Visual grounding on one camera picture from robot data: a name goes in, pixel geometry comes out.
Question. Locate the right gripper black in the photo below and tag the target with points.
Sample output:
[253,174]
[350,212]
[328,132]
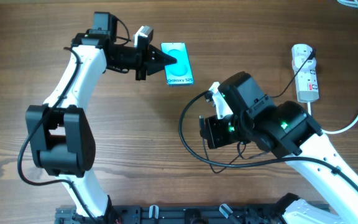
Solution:
[214,137]

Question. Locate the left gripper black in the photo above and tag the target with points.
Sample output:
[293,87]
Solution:
[153,67]

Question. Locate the smartphone with teal screen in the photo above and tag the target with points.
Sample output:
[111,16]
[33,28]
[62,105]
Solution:
[179,73]

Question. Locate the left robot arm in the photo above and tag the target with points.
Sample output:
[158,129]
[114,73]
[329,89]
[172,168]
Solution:
[59,135]

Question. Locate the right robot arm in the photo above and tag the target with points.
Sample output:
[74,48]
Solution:
[244,113]

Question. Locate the white power strip socket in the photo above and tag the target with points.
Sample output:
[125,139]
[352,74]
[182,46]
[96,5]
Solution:
[304,66]

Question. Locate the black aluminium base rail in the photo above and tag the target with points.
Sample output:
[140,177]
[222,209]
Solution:
[260,213]

